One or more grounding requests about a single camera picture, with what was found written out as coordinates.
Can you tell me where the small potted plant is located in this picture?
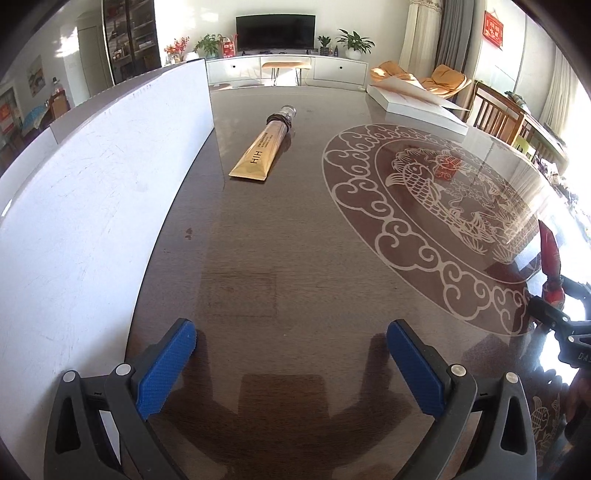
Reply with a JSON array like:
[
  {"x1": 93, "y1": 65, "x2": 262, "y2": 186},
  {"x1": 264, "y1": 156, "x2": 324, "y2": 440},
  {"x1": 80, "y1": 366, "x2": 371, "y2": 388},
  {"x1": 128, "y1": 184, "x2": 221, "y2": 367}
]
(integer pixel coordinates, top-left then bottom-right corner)
[{"x1": 318, "y1": 35, "x2": 332, "y2": 56}]

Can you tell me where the person right hand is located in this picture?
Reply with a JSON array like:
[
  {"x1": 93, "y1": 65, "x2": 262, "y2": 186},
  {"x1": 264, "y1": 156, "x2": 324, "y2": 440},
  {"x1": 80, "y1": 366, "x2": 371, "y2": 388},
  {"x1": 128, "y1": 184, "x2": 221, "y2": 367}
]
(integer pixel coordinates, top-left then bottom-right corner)
[{"x1": 565, "y1": 369, "x2": 590, "y2": 444}]

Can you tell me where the dark glass display cabinet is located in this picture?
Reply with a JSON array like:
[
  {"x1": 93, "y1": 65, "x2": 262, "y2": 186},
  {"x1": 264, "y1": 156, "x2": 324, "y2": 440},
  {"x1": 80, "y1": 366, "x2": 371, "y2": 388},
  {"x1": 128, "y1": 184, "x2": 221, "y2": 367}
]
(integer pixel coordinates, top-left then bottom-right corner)
[{"x1": 101, "y1": 0, "x2": 161, "y2": 84}]

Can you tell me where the green potted plant right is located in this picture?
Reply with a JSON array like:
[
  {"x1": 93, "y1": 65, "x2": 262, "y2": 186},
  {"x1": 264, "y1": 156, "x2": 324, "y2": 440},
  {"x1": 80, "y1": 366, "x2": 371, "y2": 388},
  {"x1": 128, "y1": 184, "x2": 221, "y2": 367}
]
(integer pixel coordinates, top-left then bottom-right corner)
[{"x1": 338, "y1": 29, "x2": 376, "y2": 60}]

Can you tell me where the wooden dining chair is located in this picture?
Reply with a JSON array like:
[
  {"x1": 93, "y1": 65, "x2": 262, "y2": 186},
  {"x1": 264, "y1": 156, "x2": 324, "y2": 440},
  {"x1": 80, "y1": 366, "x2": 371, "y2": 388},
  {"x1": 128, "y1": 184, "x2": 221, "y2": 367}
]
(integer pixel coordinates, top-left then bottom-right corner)
[{"x1": 466, "y1": 81, "x2": 525, "y2": 145}]

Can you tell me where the gold cosmetic tube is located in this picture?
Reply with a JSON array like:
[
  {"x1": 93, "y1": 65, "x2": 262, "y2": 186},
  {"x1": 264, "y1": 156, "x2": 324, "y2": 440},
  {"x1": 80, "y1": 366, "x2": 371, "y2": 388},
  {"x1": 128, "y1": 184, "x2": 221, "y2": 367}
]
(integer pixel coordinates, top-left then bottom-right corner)
[{"x1": 229, "y1": 105, "x2": 297, "y2": 182}]

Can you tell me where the red wall hanging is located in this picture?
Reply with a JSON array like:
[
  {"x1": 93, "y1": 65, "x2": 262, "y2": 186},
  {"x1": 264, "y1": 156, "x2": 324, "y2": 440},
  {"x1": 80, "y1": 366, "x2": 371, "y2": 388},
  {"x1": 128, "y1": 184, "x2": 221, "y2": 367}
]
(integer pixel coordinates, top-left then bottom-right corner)
[{"x1": 483, "y1": 11, "x2": 504, "y2": 49}]

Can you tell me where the flat white box with lid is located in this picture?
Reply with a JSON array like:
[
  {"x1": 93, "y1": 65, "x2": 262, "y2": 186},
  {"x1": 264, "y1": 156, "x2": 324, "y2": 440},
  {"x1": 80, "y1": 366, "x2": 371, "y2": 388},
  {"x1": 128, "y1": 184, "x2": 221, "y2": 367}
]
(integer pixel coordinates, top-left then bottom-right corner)
[{"x1": 367, "y1": 76, "x2": 469, "y2": 136}]

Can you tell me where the orange lounge chair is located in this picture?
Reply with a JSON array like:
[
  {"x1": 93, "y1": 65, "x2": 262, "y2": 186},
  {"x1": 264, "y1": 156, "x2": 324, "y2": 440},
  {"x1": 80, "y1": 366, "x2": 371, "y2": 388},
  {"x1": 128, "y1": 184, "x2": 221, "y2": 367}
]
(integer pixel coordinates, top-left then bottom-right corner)
[{"x1": 368, "y1": 60, "x2": 473, "y2": 99}]

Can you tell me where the large white open box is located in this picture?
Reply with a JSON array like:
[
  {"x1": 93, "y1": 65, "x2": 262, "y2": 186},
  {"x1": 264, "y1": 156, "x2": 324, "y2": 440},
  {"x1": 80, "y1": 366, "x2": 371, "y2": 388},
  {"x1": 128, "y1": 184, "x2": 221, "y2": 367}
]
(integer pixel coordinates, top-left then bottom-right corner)
[{"x1": 1, "y1": 60, "x2": 213, "y2": 479}]

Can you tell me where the red flower vase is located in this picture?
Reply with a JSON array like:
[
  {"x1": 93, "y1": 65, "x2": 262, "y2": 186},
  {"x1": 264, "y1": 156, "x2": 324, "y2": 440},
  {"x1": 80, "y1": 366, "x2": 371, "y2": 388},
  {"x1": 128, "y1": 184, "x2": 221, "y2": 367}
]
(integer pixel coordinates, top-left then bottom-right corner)
[{"x1": 164, "y1": 36, "x2": 189, "y2": 64}]

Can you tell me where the red snack packet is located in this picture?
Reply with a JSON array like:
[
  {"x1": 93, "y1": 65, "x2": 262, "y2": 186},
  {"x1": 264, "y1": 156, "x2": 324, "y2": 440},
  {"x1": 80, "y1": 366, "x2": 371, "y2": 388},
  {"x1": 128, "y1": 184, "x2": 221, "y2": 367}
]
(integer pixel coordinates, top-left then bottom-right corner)
[{"x1": 538, "y1": 220, "x2": 566, "y2": 310}]

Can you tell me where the black flat television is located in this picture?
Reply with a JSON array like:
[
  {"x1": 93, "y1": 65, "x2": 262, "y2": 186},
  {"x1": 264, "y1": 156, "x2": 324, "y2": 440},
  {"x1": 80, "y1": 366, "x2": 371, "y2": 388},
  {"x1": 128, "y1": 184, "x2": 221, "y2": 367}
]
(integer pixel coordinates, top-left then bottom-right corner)
[{"x1": 235, "y1": 14, "x2": 315, "y2": 51}]

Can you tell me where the green potted plant left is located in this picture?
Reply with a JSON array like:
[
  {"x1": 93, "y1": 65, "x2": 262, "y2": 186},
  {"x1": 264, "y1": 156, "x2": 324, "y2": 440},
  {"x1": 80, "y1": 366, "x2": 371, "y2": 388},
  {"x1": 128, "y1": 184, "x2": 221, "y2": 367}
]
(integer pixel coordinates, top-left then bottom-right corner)
[{"x1": 193, "y1": 34, "x2": 224, "y2": 59}]

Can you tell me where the green potted plant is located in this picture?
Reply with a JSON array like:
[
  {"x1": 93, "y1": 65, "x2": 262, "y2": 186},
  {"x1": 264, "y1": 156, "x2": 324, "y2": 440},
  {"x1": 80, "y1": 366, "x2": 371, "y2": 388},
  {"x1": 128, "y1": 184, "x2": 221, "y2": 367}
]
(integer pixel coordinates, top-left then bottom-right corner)
[
  {"x1": 193, "y1": 34, "x2": 224, "y2": 59},
  {"x1": 338, "y1": 29, "x2": 376, "y2": 60}
]

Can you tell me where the white tv cabinet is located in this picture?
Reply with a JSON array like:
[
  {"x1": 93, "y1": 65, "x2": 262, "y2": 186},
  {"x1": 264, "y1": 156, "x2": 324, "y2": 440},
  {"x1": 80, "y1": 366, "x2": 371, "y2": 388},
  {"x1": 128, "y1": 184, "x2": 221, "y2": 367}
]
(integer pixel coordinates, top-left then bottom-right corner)
[{"x1": 206, "y1": 54, "x2": 369, "y2": 91}]

